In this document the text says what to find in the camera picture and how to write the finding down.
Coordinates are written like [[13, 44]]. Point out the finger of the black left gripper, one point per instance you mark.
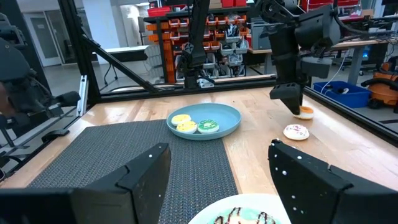
[[289, 93]]

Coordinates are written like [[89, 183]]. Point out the red storage bin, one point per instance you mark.
[[227, 3], [239, 2], [348, 4], [314, 3], [158, 12]]

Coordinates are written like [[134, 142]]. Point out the cardboard box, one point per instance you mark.
[[215, 5]]

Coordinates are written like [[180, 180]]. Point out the large mint chocolate-drizzled donut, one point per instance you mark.
[[242, 217]]

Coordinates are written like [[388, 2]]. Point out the white round plate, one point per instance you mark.
[[202, 214]]

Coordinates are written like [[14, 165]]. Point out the wooden workbench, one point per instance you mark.
[[357, 46]]

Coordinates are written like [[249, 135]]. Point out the silver aluminium extrusion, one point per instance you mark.
[[82, 96]]

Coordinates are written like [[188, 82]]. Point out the light blue round plate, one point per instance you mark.
[[224, 116]]

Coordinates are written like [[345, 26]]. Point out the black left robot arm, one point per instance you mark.
[[317, 28]]

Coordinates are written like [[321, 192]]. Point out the black aluminium table frame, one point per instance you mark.
[[79, 46]]

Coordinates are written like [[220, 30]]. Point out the small white sprinkled donut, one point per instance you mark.
[[296, 132]]

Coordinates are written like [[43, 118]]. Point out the small green frosted donut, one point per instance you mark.
[[208, 126]]

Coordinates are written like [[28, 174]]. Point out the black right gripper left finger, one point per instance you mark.
[[93, 205]]

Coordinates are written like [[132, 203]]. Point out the grey woven placemat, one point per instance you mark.
[[192, 168]]

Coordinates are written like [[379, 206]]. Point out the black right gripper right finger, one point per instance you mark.
[[326, 199]]

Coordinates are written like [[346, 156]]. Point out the orange shop vacuum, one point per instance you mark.
[[382, 90]]

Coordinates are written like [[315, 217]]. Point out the small orange frosted donut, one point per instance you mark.
[[307, 112]]

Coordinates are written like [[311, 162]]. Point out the orange parts drawer shelf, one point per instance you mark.
[[224, 40]]

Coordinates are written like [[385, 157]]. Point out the blue plastic bin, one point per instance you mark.
[[342, 95]]

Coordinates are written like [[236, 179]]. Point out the small yellow frosted donut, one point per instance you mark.
[[180, 118], [186, 127]]

